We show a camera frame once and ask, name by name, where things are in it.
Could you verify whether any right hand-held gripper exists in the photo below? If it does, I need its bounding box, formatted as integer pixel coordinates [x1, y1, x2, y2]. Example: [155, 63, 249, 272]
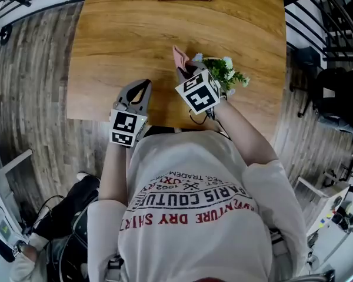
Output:
[174, 60, 228, 116]

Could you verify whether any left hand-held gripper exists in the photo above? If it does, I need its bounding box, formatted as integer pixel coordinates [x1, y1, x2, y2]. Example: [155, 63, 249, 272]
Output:
[108, 78, 153, 149]

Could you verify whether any pink cloth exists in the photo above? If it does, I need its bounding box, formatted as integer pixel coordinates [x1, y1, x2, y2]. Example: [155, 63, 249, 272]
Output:
[172, 45, 192, 71]

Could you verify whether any flowering plant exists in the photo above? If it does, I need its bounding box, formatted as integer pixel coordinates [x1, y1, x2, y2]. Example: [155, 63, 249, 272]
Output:
[192, 53, 251, 97]

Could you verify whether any person's left forearm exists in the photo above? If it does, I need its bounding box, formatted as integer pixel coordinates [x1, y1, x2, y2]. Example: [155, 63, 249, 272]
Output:
[98, 144, 129, 208]

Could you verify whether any person's right forearm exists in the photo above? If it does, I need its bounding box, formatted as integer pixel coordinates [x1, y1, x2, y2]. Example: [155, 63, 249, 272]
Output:
[214, 100, 280, 167]

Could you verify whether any black floor box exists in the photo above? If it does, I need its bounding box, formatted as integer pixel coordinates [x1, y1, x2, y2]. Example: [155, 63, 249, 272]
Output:
[291, 45, 323, 92]

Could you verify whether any black round railing foot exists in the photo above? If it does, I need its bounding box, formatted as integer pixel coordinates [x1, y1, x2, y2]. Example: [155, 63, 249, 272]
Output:
[0, 25, 13, 46]

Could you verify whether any black office chair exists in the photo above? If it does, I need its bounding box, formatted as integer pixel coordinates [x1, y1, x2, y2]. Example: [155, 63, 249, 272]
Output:
[297, 68, 353, 129]

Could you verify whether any person's white printed shirt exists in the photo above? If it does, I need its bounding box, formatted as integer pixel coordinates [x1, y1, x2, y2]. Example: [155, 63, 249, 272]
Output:
[87, 129, 308, 282]

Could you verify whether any white side desk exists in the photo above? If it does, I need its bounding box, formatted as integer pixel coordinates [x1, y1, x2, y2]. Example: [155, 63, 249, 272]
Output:
[0, 148, 33, 246]

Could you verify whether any white work desk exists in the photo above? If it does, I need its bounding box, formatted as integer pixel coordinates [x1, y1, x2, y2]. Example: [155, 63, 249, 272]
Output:
[294, 176, 352, 237]

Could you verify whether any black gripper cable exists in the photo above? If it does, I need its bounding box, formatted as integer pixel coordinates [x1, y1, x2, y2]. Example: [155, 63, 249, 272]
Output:
[188, 109, 233, 142]

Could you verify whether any grey harness strap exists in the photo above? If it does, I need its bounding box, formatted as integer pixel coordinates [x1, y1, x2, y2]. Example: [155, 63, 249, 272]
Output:
[104, 254, 126, 282]
[269, 227, 289, 257]

